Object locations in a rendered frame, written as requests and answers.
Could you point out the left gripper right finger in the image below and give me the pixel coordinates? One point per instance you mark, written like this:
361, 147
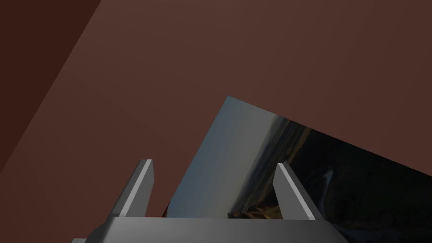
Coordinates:
293, 194

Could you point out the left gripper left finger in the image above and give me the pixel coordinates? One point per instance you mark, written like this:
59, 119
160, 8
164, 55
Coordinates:
136, 190

